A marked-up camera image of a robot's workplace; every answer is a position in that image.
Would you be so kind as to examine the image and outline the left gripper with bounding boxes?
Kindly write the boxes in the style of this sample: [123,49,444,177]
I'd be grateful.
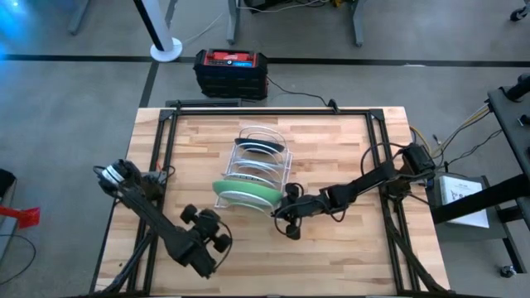
[180,204,233,254]

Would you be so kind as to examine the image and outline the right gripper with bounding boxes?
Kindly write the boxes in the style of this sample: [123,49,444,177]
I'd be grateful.
[271,182,328,241]

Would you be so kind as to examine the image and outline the large green plate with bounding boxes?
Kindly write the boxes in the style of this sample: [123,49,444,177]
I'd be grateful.
[211,178,285,210]

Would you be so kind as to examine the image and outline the blue white striped plate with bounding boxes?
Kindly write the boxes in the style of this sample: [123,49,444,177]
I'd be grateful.
[236,156,283,170]

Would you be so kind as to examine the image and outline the black ribbed bar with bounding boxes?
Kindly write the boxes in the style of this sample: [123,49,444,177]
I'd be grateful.
[165,98,242,108]

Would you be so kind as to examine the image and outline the red black power station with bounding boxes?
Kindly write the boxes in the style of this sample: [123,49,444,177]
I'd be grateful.
[193,48,269,101]

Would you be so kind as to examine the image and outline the white tower fan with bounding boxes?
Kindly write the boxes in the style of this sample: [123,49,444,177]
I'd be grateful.
[132,0,184,63]

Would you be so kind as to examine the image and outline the white booklet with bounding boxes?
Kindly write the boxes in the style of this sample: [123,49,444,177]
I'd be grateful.
[438,175,490,229]

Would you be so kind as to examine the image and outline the red plastic object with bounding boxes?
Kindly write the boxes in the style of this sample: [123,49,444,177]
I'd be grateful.
[0,205,41,230]

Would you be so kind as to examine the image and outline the wooden desk grey legs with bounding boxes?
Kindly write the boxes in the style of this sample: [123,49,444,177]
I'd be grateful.
[225,0,369,47]

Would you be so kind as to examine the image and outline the grey bin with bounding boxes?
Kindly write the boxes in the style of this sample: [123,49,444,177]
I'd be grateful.
[0,167,18,266]

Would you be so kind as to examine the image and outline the black equipment stand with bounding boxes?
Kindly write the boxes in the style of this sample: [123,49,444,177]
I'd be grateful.
[430,73,530,274]

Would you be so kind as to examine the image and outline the white wire dish rack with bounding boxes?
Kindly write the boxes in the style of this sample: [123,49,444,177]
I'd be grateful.
[214,125,294,213]

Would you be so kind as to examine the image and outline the black aluminium table frame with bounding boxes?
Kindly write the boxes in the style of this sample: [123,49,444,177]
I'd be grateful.
[89,108,452,297]

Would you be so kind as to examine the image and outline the black power station cable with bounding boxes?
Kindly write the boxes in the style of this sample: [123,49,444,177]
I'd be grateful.
[267,76,340,113]

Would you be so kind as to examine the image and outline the thin black floor cable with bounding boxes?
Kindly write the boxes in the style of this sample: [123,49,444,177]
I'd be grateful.
[0,233,37,286]

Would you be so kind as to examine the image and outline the white floor cable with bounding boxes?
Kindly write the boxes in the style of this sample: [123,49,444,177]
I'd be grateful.
[181,12,224,45]

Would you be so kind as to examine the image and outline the floor cable bundle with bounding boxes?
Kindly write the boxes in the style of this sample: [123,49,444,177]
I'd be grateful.
[235,0,353,13]

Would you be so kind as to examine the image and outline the yellow white wire bundle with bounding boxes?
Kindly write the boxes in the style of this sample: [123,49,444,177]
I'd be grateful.
[409,103,492,158]

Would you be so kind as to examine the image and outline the grey metal base plate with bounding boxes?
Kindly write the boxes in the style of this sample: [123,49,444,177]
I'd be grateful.
[426,171,513,243]

